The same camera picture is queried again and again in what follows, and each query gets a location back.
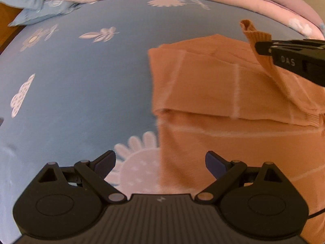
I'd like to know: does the blue pillow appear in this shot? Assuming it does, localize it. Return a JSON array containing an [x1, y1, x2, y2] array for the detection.
[[0, 0, 82, 27]]

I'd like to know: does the blue floral bed sheet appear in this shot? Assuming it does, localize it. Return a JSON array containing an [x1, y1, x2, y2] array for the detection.
[[0, 0, 325, 234]]

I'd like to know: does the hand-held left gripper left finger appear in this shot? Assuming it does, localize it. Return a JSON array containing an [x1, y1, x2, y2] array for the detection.
[[38, 150, 128, 205]]

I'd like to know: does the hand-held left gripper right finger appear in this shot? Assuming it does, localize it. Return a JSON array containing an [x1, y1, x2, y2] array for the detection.
[[194, 151, 285, 205]]

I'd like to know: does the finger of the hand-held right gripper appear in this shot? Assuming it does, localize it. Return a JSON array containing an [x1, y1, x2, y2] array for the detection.
[[254, 39, 325, 56]]

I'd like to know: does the orange knit sweater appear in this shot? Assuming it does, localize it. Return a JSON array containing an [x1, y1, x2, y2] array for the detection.
[[147, 19, 325, 244]]

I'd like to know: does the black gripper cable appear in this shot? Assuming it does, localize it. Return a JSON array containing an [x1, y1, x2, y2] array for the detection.
[[307, 209, 325, 219]]

